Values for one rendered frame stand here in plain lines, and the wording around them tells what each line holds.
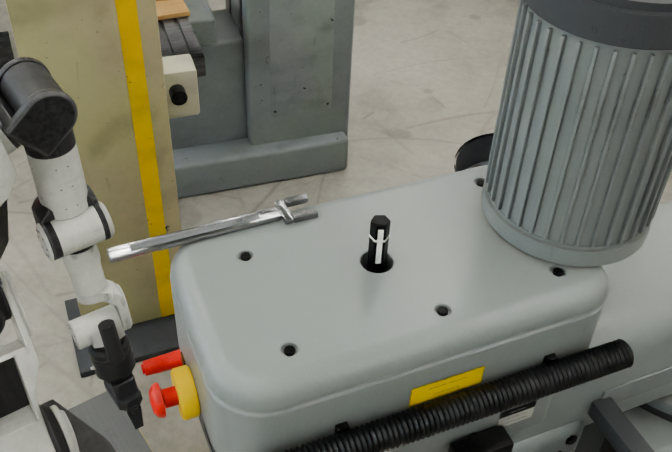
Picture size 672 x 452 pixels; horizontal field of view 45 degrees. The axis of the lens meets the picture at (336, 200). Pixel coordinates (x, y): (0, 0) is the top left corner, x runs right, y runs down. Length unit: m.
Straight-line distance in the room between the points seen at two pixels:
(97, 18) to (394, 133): 2.24
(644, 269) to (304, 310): 0.52
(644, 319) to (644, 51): 0.43
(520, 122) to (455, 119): 3.72
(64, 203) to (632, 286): 1.01
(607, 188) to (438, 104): 3.85
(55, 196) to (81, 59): 1.10
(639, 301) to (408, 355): 0.40
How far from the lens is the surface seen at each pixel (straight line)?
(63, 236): 1.62
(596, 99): 0.84
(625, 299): 1.14
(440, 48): 5.28
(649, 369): 1.20
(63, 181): 1.58
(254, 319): 0.86
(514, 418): 1.07
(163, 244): 0.94
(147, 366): 1.07
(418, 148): 4.35
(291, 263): 0.92
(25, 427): 1.80
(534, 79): 0.86
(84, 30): 2.61
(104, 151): 2.84
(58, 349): 3.43
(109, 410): 2.69
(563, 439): 1.20
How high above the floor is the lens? 2.53
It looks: 40 degrees down
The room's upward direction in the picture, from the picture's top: 3 degrees clockwise
